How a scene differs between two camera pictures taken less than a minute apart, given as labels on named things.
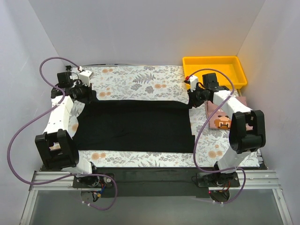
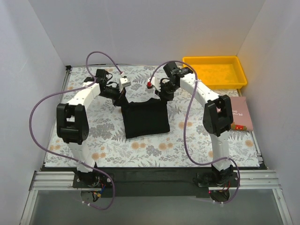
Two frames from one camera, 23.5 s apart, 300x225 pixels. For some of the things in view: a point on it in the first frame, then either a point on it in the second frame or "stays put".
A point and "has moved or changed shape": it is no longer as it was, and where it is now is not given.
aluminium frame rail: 253,179 stays put
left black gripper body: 88,94 → 117,98
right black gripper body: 193,99 → 162,94
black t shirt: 136,126 has moved or changed shape
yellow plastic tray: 231,65 stays put
